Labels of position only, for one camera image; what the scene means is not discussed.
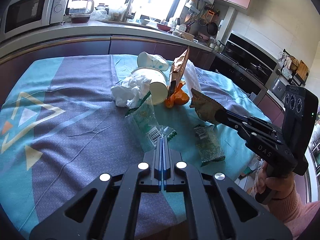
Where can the paper cup with tissue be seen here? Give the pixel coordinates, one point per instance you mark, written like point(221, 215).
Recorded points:
point(158, 84)

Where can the white foam fruit net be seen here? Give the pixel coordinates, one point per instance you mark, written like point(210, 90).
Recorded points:
point(191, 78)

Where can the orange peel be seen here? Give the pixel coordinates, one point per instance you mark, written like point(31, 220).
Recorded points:
point(179, 97)

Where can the white tissue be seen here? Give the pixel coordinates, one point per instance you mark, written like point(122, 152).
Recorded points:
point(131, 90)

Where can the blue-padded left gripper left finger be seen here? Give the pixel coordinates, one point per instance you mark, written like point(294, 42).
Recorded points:
point(107, 208)

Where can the person's right hand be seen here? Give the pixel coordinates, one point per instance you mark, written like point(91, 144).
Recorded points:
point(282, 186)

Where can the black hanging frying pan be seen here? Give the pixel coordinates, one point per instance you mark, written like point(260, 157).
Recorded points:
point(212, 28)

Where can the brown torn wrapper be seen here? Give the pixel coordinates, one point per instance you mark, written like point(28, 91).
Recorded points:
point(205, 107)

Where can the dark red food container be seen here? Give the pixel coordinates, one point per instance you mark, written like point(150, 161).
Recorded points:
point(80, 18)

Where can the white microwave oven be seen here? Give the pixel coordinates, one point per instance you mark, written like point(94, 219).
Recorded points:
point(25, 15)

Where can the copper foil snack bag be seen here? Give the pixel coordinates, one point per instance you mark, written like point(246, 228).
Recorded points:
point(177, 71)

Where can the green seaweed snack packet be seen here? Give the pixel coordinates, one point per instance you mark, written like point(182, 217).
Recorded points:
point(208, 144)

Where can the white paper cup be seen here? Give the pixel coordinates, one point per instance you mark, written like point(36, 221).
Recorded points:
point(153, 61)

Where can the steel kitchen faucet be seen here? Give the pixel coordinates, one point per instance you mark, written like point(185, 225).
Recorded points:
point(128, 14)

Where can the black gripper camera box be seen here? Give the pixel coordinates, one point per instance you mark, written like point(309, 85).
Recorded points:
point(300, 115)

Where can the black handheld left gripper right fingers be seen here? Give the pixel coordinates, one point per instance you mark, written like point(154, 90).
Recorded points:
point(232, 120)

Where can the glass electric kettle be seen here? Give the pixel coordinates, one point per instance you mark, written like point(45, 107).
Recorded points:
point(80, 7)

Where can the black built-in oven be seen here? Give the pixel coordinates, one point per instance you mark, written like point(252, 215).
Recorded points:
point(249, 66)

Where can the clear green snack wrapper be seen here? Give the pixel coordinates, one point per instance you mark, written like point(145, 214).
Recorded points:
point(144, 125)

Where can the red bowl on counter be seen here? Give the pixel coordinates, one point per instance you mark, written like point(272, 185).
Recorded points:
point(164, 28)

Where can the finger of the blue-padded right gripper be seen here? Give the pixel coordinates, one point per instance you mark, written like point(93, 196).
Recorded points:
point(215, 206)

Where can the teal and grey tablecloth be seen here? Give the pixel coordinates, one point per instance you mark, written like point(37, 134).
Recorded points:
point(61, 128)

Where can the pink sweater forearm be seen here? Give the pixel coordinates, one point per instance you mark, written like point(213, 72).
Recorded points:
point(301, 219)

